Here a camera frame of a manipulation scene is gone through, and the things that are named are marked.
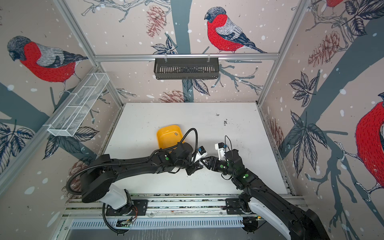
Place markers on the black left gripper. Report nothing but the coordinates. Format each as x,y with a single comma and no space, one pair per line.
195,168

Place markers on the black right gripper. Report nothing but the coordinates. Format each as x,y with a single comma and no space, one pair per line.
212,158

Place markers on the yellow plastic tray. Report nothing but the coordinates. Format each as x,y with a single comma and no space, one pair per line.
166,136

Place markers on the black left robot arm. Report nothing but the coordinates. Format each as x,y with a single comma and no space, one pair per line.
97,181

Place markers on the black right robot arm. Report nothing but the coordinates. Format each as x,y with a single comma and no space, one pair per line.
256,197

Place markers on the aluminium top crossbar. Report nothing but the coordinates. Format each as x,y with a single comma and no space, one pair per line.
148,58

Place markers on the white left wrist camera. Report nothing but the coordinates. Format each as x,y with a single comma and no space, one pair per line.
201,153

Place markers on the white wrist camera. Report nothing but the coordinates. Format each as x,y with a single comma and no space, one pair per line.
201,153
221,149

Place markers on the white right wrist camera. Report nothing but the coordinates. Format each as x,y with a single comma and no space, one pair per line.
221,149

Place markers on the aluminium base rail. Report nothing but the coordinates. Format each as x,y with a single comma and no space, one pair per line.
161,212

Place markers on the black hanging wire basket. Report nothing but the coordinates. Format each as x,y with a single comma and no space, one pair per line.
186,69

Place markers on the white wire mesh basket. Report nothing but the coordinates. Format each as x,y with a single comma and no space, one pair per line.
71,117

